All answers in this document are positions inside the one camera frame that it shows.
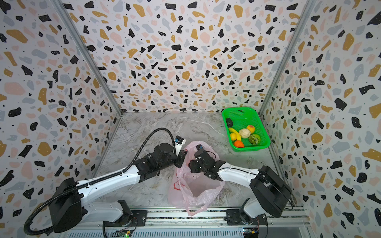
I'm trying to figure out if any pink plastic bag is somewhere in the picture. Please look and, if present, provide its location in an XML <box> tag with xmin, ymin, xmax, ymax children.
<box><xmin>168</xmin><ymin>141</ymin><xmax>225</xmax><ymax>217</ymax></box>

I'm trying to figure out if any orange tangerine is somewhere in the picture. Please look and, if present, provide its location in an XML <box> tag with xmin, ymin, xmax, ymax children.
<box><xmin>233</xmin><ymin>140</ymin><xmax>245</xmax><ymax>148</ymax></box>

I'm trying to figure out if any yellow bell pepper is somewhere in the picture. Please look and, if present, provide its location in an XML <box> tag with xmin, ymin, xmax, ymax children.
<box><xmin>230</xmin><ymin>133</ymin><xmax>237</xmax><ymax>142</ymax></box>

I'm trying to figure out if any yellow banana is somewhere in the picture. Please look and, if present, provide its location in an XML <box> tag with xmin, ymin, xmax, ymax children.
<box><xmin>228</xmin><ymin>128</ymin><xmax>242</xmax><ymax>142</ymax></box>

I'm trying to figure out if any green fruit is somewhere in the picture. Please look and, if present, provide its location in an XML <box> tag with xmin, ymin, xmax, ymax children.
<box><xmin>249</xmin><ymin>134</ymin><xmax>261</xmax><ymax>146</ymax></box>

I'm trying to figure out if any green plastic basket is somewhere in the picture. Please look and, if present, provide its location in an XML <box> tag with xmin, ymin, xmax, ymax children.
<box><xmin>222</xmin><ymin>107</ymin><xmax>270</xmax><ymax>152</ymax></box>

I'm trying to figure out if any peach yellow red fruit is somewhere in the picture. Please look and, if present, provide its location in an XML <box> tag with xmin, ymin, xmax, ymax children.
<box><xmin>246</xmin><ymin>125</ymin><xmax>256</xmax><ymax>134</ymax></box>

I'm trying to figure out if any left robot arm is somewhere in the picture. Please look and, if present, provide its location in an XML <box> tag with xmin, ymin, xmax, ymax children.
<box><xmin>49</xmin><ymin>143</ymin><xmax>188</xmax><ymax>233</ymax></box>

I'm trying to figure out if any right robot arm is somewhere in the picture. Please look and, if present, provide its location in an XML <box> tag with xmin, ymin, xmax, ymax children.
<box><xmin>189</xmin><ymin>148</ymin><xmax>292</xmax><ymax>225</ymax></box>

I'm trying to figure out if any dark avocado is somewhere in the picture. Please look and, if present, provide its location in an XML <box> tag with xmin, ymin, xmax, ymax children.
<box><xmin>225</xmin><ymin>118</ymin><xmax>233</xmax><ymax>128</ymax></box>

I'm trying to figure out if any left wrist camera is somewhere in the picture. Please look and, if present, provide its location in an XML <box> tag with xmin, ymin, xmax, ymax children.
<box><xmin>174</xmin><ymin>136</ymin><xmax>186</xmax><ymax>156</ymax></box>

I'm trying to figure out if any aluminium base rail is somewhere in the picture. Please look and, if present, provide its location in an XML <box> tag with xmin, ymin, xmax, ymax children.
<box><xmin>59</xmin><ymin>207</ymin><xmax>314</xmax><ymax>238</ymax></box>

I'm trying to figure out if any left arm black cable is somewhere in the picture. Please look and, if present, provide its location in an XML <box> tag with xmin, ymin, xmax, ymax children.
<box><xmin>23</xmin><ymin>127</ymin><xmax>176</xmax><ymax>236</ymax></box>

